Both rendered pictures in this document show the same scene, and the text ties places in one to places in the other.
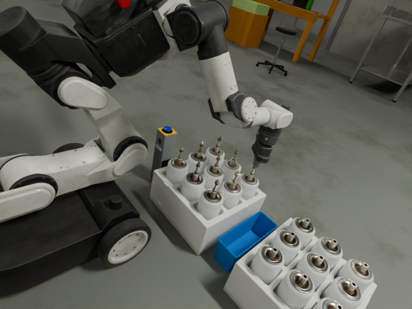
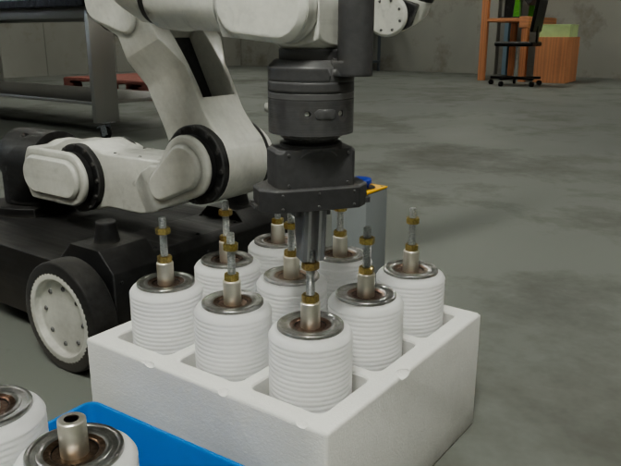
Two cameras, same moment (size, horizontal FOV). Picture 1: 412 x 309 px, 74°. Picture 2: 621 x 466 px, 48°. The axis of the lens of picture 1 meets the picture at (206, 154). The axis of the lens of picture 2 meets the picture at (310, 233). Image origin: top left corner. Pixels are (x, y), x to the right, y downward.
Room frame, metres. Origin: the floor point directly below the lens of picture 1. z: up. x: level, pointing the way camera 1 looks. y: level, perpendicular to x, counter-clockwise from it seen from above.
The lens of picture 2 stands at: (0.96, -0.94, 0.57)
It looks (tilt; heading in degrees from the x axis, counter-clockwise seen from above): 16 degrees down; 86
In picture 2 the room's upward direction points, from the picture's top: straight up
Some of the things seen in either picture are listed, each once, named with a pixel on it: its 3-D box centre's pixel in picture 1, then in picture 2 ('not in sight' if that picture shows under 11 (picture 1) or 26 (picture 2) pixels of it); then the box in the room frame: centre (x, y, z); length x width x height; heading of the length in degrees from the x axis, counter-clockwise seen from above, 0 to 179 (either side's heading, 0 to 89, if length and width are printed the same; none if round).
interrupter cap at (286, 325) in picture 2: (249, 179); (310, 325); (1.02, -0.22, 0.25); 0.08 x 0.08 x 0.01
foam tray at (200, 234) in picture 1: (206, 196); (292, 383); (1.01, -0.06, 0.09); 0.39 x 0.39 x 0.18; 49
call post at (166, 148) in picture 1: (162, 156); (358, 274); (1.14, 0.21, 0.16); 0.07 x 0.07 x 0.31; 49
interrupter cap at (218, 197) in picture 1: (212, 195); (165, 282); (0.84, -0.07, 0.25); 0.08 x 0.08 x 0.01
